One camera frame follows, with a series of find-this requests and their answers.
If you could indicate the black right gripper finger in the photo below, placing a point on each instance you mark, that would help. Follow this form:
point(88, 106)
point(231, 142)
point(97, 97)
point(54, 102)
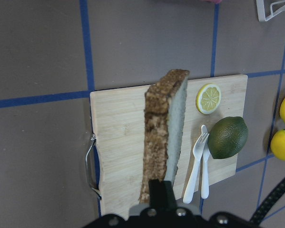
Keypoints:
point(161, 196)

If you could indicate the brown-crust bread slice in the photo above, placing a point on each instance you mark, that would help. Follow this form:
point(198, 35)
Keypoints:
point(164, 115)

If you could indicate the white plastic knife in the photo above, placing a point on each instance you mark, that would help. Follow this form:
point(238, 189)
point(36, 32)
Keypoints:
point(205, 176)

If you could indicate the green lime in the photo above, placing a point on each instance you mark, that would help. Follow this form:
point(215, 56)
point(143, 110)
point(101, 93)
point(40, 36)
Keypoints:
point(227, 137)

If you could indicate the bamboo cutting board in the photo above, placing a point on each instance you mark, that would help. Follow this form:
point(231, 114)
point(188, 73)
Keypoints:
point(118, 123)

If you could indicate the lemon half slice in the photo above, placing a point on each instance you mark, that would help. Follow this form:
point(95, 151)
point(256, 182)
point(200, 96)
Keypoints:
point(208, 98)

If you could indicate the yellow lemon left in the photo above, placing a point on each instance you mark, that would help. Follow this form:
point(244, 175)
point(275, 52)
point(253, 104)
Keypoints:
point(277, 145)

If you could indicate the white wire cup rack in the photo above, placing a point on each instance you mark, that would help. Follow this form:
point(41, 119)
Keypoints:
point(268, 9)

